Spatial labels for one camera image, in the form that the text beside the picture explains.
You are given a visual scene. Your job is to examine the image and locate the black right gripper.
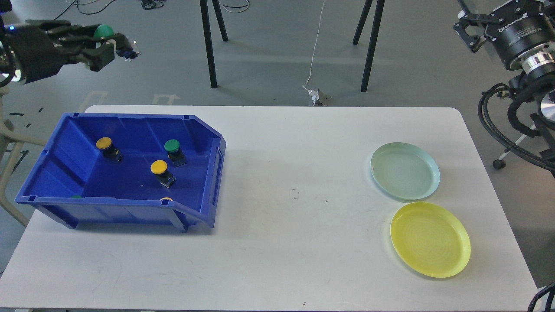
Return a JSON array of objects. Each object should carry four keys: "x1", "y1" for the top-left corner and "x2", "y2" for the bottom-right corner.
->
[{"x1": 453, "y1": 0, "x2": 555, "y2": 70}]

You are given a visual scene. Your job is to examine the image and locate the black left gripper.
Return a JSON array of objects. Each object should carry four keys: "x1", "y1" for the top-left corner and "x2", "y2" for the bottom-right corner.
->
[{"x1": 9, "y1": 19, "x2": 124, "y2": 84}]

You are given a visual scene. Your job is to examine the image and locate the green push button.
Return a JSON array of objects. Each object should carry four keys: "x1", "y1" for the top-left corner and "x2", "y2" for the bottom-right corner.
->
[
  {"x1": 93, "y1": 24, "x2": 141, "y2": 62},
  {"x1": 164, "y1": 140, "x2": 187, "y2": 167}
]

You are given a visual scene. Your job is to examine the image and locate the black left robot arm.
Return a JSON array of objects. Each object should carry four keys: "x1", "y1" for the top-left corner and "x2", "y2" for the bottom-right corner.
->
[{"x1": 1, "y1": 19, "x2": 139, "y2": 86}]

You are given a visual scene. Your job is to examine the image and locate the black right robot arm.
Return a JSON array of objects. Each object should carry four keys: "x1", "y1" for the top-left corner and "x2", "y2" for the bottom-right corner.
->
[{"x1": 453, "y1": 0, "x2": 555, "y2": 173}]

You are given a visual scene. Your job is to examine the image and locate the yellow push button back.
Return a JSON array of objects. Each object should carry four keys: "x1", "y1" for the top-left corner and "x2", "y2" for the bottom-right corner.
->
[{"x1": 95, "y1": 136, "x2": 123, "y2": 164}]

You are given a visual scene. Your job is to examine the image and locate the green push button in bin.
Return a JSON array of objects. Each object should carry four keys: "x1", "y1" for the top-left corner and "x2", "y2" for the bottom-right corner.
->
[{"x1": 164, "y1": 140, "x2": 187, "y2": 167}]

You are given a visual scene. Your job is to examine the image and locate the light green plate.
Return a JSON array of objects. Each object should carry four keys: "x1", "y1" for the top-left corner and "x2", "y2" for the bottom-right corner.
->
[{"x1": 369, "y1": 142, "x2": 441, "y2": 202}]

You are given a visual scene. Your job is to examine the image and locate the yellow plate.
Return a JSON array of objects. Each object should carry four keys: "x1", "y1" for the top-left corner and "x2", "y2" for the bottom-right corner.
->
[{"x1": 390, "y1": 201, "x2": 471, "y2": 279}]

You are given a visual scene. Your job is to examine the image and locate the black tripod legs right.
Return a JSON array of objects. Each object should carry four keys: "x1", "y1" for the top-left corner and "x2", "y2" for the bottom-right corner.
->
[{"x1": 352, "y1": 0, "x2": 385, "y2": 93}]

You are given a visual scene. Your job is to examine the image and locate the blue plastic bin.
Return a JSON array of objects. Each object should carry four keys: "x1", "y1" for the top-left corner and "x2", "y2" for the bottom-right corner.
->
[{"x1": 15, "y1": 113, "x2": 226, "y2": 232}]

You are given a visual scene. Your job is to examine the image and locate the white caster stand leg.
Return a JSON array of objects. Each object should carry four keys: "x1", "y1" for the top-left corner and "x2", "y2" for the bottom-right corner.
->
[{"x1": 492, "y1": 135, "x2": 528, "y2": 170}]

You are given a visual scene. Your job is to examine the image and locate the black floor cables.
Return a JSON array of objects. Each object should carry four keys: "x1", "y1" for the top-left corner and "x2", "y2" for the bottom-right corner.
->
[{"x1": 52, "y1": 0, "x2": 250, "y2": 22}]

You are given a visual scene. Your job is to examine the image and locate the beige chair frame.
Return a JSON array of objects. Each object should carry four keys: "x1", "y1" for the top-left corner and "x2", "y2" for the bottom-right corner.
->
[{"x1": 0, "y1": 87, "x2": 47, "y2": 227}]

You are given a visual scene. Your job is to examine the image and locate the white cable with plug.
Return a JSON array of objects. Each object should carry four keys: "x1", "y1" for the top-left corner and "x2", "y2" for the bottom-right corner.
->
[{"x1": 302, "y1": 0, "x2": 327, "y2": 107}]

